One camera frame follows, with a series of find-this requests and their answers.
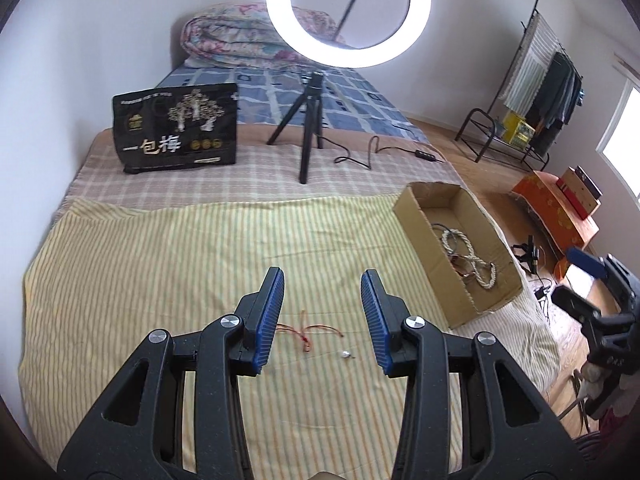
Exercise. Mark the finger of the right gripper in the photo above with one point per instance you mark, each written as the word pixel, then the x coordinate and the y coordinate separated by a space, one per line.
pixel 574 305
pixel 590 264

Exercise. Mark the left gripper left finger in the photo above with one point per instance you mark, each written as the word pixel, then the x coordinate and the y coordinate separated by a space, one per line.
pixel 260 313

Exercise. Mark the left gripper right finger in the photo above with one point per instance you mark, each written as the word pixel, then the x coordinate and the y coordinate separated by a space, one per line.
pixel 385 315

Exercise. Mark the green jade red-cord pendant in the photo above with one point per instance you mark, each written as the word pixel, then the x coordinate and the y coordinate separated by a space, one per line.
pixel 303 331

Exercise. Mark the brown leather strap watch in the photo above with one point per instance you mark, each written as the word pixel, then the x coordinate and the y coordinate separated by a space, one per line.
pixel 464 268

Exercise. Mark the right white gloved hand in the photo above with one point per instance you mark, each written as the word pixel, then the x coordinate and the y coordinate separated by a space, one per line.
pixel 605 390

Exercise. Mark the orange gift box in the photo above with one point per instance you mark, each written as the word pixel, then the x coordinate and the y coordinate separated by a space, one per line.
pixel 561 223

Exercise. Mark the black device on floor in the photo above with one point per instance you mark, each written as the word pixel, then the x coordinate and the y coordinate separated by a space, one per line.
pixel 528 255

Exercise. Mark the open cardboard box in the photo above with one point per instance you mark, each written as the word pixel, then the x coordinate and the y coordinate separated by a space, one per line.
pixel 475 237

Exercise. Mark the dark thin bangle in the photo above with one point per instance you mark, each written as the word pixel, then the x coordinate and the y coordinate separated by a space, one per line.
pixel 441 228

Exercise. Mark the yellow striped bed cloth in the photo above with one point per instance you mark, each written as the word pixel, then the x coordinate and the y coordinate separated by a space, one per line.
pixel 132 336

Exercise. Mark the yellow box on rack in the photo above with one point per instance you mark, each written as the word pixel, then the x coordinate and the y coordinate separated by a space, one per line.
pixel 517 132

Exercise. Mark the plaid beige bed sheet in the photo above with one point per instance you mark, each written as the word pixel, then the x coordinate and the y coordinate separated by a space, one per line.
pixel 261 172

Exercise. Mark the black clothes rack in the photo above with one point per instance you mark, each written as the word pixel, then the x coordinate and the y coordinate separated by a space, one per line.
pixel 542 85

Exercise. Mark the black snack bag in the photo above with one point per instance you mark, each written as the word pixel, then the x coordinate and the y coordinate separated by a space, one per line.
pixel 176 128

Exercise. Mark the blue patterned bed sheet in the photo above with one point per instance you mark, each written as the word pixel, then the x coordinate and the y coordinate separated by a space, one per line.
pixel 349 101

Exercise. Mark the black tripod stand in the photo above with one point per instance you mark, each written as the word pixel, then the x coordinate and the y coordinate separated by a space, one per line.
pixel 311 100

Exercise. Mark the folded floral quilt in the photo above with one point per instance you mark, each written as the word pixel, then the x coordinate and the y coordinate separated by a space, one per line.
pixel 238 34

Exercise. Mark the white ring light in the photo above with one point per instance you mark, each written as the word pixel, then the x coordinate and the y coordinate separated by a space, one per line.
pixel 333 52

